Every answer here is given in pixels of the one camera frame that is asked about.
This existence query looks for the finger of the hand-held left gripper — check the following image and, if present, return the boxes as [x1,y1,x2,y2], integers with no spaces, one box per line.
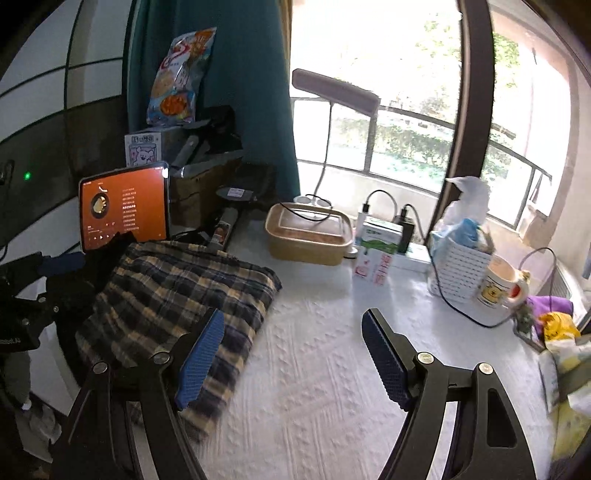
[48,231,134,319]
[39,253,88,278]

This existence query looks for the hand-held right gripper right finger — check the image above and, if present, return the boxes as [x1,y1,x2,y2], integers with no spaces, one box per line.
[361,308,539,480]

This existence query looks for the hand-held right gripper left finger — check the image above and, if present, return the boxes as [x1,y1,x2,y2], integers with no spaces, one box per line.
[48,307,227,480]

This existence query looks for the blue yellow plaid pants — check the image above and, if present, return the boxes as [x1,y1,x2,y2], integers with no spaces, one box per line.
[76,240,283,444]

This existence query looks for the white textured tablecloth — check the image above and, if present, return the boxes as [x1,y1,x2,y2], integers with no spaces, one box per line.
[185,217,559,480]

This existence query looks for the tablet with orange screen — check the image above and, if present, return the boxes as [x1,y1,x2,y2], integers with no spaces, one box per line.
[78,161,171,254]

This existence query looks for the green white milk carton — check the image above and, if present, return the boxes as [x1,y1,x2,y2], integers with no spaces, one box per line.
[353,219,402,287]

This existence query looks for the white slatted plastic basket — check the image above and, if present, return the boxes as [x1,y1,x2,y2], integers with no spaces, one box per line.
[427,228,497,305]

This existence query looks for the black charger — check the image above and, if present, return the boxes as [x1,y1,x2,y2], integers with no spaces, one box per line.
[397,205,416,254]

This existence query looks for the white bear print mug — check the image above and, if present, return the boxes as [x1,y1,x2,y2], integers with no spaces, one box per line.
[475,257,531,319]

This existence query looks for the bear print box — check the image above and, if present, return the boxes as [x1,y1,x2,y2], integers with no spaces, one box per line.
[124,131,164,169]

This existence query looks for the beige lidded food container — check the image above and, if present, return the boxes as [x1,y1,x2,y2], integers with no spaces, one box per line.
[264,202,355,266]

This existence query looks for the brown storage box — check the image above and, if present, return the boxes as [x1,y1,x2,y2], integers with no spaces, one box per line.
[170,152,245,227]

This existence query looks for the blue packet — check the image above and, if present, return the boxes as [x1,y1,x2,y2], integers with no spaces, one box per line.
[438,218,478,245]

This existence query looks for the purple cloth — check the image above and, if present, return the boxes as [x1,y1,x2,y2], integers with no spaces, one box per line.
[526,295,573,324]

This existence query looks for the black round disc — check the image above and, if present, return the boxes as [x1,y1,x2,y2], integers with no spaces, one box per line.
[217,186,257,201]

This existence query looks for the yellow white plastic bag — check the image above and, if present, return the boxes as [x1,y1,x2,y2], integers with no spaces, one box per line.
[538,311,583,352]

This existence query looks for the yellow tissue pack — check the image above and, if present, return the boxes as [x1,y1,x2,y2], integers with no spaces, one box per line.
[540,346,591,462]

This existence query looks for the white crumpled tissue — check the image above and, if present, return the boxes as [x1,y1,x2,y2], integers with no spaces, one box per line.
[445,175,490,222]

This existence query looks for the colourful snack bag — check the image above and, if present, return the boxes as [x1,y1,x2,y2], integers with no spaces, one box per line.
[147,27,218,127]

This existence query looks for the balcony railing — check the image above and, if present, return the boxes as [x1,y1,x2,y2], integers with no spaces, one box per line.
[295,99,555,232]

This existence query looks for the teal curtain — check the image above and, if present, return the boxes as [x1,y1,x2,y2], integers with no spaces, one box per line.
[127,0,301,204]

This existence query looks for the white desk lamp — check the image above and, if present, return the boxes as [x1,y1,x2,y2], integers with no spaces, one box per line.
[292,68,380,210]

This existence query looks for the black charging cable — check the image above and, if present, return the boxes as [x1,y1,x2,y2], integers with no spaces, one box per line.
[362,189,400,217]

